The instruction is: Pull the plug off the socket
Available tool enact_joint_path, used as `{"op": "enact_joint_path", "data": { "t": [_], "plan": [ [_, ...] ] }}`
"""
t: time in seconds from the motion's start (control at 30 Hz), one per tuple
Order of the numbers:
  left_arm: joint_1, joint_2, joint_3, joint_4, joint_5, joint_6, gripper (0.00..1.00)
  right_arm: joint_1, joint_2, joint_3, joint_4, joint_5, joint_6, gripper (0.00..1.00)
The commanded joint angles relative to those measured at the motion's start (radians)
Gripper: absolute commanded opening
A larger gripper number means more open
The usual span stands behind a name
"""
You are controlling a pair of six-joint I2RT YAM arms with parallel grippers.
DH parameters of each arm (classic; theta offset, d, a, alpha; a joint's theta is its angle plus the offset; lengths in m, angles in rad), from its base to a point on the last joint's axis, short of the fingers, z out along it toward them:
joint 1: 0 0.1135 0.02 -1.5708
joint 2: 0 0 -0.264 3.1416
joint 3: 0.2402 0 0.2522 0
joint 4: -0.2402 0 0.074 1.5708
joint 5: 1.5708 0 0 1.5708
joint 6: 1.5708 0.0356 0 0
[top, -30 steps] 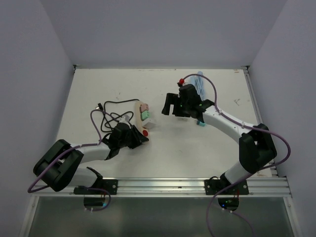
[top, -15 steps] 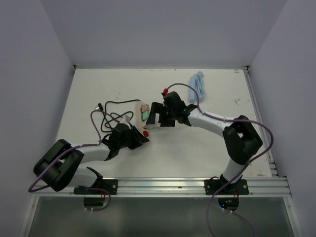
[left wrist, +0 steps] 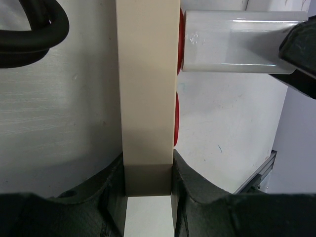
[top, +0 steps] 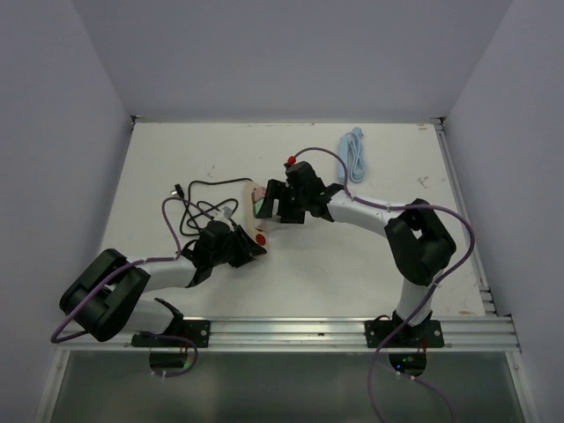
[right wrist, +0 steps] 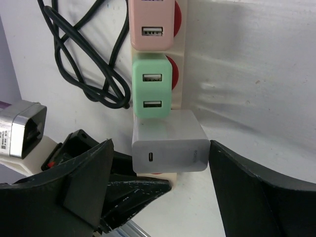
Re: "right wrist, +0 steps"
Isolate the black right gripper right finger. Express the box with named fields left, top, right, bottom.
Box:
left=209, top=140, right=316, bottom=237

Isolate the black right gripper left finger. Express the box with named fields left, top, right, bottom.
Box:
left=0, top=140, right=114, bottom=237

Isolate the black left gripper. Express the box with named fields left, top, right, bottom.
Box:
left=41, top=129, right=172, bottom=234

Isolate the white charger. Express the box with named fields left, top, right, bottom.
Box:
left=132, top=110, right=210, bottom=174

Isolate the beige power strip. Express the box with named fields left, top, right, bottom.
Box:
left=129, top=0, right=190, bottom=190

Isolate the green plug on beige strip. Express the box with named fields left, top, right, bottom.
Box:
left=132, top=53, right=172, bottom=119

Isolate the pink charger on beige strip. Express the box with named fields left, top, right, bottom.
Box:
left=128, top=0, right=175, bottom=51

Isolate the aluminium front rail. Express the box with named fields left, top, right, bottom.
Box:
left=116, top=220, right=151, bottom=237

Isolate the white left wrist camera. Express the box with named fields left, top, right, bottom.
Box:
left=0, top=100, right=57, bottom=177

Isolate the black power strip cable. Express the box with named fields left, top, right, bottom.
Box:
left=37, top=0, right=131, bottom=110

